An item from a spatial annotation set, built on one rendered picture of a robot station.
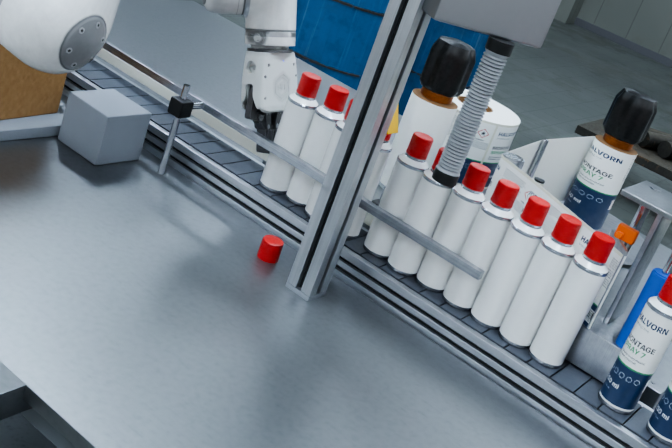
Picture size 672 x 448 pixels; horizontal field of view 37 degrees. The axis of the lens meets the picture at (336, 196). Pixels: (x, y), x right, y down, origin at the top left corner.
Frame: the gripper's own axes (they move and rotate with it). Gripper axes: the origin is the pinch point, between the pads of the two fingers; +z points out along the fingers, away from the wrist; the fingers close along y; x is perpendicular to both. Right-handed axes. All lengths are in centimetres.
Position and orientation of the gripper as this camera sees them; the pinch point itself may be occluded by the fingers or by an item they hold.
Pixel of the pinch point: (266, 140)
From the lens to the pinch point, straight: 167.8
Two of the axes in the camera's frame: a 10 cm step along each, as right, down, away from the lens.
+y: 5.7, -1.3, 8.1
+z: -0.5, 9.8, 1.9
